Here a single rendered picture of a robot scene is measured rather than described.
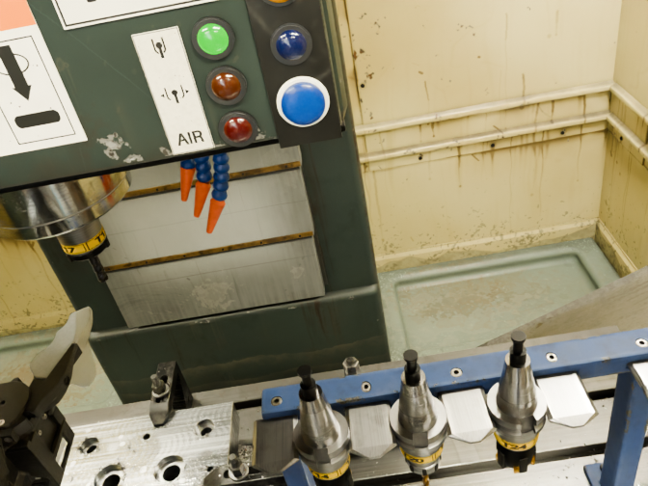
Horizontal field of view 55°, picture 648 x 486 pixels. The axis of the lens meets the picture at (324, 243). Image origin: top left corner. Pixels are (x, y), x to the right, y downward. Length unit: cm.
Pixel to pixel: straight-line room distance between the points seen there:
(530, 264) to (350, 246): 72
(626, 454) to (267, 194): 74
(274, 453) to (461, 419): 21
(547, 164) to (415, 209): 37
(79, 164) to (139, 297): 95
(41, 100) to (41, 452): 28
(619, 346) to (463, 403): 19
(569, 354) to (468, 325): 95
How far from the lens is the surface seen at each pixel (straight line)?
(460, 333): 170
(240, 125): 44
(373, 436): 73
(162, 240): 130
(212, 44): 42
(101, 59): 44
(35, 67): 45
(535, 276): 188
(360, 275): 140
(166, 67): 43
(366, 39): 151
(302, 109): 43
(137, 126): 45
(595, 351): 79
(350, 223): 131
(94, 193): 67
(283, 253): 130
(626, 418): 89
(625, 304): 151
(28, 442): 56
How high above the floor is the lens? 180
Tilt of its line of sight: 36 degrees down
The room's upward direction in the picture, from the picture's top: 12 degrees counter-clockwise
